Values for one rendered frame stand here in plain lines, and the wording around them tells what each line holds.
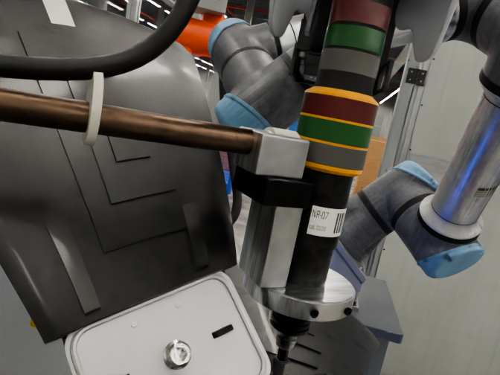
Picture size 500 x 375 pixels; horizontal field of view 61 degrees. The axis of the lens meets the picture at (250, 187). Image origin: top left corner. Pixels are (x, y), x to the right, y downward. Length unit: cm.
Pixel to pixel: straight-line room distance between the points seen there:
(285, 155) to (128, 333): 12
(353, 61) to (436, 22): 6
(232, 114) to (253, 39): 14
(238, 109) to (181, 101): 19
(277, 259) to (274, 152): 6
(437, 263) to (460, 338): 156
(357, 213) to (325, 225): 71
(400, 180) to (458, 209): 18
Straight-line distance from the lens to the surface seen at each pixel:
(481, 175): 78
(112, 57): 20
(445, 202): 83
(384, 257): 218
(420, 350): 240
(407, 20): 31
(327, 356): 40
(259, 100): 50
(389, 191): 96
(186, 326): 24
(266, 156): 22
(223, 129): 22
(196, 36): 421
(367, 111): 25
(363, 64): 25
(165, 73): 34
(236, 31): 62
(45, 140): 27
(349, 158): 24
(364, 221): 96
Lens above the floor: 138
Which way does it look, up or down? 10 degrees down
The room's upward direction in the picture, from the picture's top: 11 degrees clockwise
